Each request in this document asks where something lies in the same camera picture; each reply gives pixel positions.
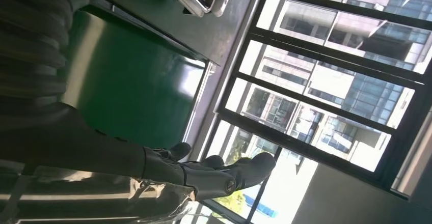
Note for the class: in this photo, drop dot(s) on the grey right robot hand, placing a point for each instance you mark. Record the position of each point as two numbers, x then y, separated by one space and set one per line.
84 155

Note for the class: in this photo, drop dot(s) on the green conveyor belt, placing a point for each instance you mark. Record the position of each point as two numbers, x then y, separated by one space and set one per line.
135 91

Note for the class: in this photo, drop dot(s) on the silver conveyor frame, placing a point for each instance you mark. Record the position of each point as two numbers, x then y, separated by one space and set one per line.
197 111

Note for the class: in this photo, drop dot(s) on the black framed window wall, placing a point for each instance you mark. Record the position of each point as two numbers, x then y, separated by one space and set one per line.
408 131

